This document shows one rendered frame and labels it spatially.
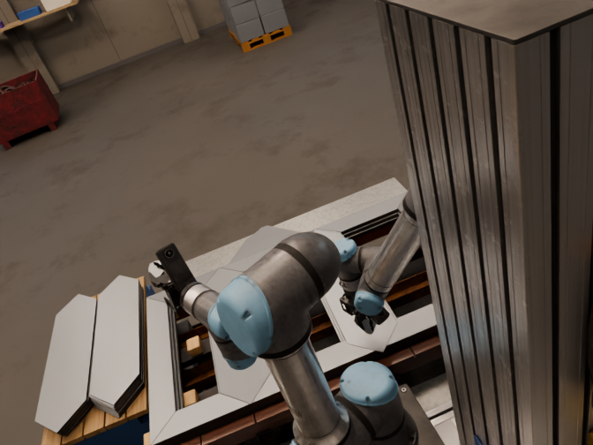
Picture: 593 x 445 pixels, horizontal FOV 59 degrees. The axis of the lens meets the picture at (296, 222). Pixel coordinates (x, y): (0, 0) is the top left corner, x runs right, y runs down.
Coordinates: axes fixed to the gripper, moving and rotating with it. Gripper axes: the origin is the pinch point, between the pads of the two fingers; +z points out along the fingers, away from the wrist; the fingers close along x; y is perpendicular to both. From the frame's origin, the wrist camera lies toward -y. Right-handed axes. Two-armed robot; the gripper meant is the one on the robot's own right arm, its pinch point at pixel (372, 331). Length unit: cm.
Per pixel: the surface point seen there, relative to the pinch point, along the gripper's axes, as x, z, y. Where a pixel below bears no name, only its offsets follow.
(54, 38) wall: -166, 10, 908
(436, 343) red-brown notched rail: -13.1, 9.5, -13.3
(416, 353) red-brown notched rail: -6.4, 9.5, -10.5
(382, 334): -3.9, 5.4, 0.6
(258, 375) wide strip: 33.0, 5.4, 22.6
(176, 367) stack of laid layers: 50, 8, 54
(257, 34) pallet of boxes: -360, 73, 589
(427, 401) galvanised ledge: -1.5, 24.1, -16.3
